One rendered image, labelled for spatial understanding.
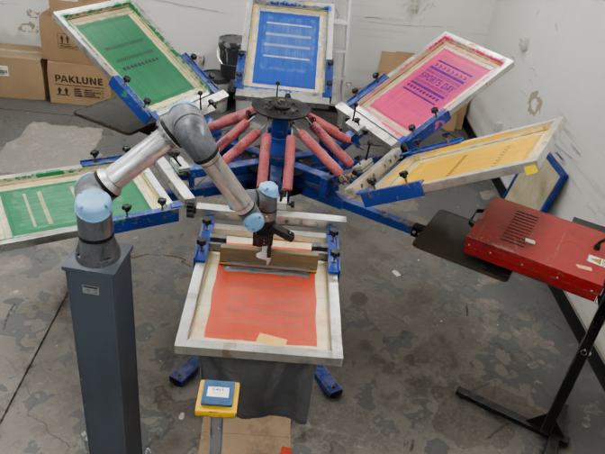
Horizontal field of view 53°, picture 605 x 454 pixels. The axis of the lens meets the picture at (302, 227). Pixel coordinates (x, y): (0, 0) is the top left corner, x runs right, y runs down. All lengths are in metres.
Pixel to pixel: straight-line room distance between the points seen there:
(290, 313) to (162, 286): 1.76
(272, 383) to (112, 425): 0.71
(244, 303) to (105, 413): 0.72
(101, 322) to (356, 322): 1.93
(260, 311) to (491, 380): 1.78
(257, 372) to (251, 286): 0.35
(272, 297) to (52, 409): 1.41
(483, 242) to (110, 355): 1.60
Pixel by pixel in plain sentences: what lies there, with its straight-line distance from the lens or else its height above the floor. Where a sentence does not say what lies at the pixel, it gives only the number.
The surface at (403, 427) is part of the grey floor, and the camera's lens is 3.35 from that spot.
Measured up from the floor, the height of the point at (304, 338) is 0.95.
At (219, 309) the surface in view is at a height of 0.95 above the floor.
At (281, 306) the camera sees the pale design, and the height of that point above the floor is 0.95.
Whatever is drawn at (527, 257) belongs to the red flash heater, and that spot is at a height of 1.10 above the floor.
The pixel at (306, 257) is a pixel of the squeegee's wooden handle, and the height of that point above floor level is 1.04.
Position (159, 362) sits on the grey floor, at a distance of 3.51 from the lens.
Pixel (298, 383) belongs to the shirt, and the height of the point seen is 0.75.
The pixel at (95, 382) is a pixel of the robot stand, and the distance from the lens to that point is 2.56.
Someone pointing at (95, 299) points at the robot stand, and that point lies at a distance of 2.26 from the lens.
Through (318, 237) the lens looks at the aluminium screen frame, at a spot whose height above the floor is 0.99.
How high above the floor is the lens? 2.50
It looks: 33 degrees down
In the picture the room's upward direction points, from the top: 7 degrees clockwise
